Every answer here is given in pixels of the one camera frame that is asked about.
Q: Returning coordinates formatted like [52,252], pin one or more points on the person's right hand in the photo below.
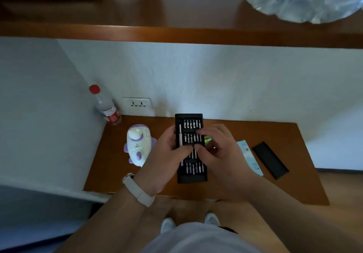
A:
[227,159]

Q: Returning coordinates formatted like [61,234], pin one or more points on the person's left hand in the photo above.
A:
[158,164]

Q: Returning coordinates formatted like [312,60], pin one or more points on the person's left thumb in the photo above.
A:
[180,152]

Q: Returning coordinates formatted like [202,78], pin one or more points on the person's right thumb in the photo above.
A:
[202,153]

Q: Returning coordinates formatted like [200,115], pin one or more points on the black screwdriver bit case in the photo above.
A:
[190,178]

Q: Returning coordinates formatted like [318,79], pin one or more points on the person's left forearm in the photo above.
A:
[113,224]

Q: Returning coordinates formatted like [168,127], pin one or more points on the person's right forearm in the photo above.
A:
[295,218]

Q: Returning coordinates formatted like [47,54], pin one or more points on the small green object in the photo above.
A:
[208,139]

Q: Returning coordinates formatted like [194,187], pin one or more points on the rows of silver screwdriver bits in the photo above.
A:
[192,124]

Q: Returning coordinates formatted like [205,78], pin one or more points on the white and purple toy device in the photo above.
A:
[138,145]

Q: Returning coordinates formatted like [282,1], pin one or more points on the light blue paper leaflet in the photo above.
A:
[251,157]

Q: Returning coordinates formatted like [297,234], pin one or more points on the white wristband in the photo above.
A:
[139,191]

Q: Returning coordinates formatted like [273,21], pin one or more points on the person's white right shoe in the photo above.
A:
[212,219]

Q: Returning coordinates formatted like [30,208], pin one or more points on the person's white shoe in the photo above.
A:
[212,219]
[168,225]

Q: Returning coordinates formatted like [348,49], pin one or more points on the black case sleeve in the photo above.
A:
[270,160]

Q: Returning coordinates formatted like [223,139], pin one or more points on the person's white left shoe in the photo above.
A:
[168,225]

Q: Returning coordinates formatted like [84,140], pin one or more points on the clear bottle with red cap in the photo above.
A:
[106,108]

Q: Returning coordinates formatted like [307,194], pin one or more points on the person's light shirt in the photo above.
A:
[198,240]

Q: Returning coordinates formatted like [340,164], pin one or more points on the brown wooden shelf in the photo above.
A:
[170,20]

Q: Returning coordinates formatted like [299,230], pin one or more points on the white wall socket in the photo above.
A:
[138,103]

